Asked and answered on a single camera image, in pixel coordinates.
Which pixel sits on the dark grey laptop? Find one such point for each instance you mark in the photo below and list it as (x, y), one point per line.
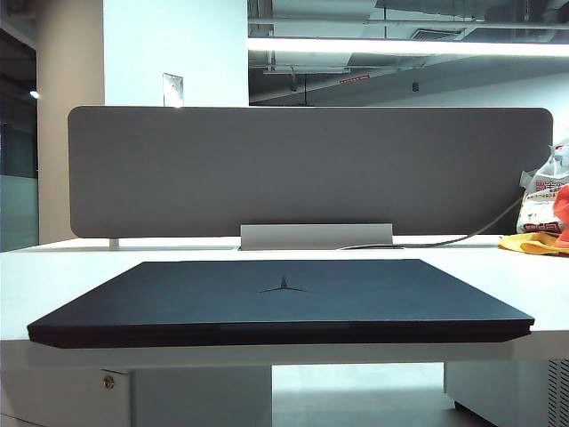
(284, 307)

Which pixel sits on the grey felt desk divider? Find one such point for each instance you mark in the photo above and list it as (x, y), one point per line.
(266, 169)

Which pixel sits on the red ceiling sign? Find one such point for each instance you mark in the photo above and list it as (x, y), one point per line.
(354, 80)

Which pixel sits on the long ceiling light strip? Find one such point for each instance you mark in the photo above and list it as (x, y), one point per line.
(355, 45)

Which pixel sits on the small black ceiling device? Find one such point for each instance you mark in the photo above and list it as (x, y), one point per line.
(415, 86)

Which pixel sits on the white drawer cabinet with lock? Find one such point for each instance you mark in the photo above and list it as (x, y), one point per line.
(186, 396)

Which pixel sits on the yellow cloth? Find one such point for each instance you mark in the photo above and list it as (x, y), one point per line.
(529, 245)

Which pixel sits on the white printed plastic bag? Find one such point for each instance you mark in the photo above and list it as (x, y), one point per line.
(540, 195)

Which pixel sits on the white vented cabinet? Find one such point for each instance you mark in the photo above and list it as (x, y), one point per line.
(498, 387)

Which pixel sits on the round ceiling spot lamp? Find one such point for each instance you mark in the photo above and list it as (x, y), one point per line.
(34, 94)

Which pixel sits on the orange red plastic bag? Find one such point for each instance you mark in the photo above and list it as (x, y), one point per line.
(563, 213)

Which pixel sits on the grey hanging ceiling rail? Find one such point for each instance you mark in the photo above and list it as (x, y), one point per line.
(306, 70)

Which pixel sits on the metal wall plate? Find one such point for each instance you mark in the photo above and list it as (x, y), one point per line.
(173, 91)

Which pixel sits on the white divider bracket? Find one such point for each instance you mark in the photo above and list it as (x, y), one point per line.
(114, 243)

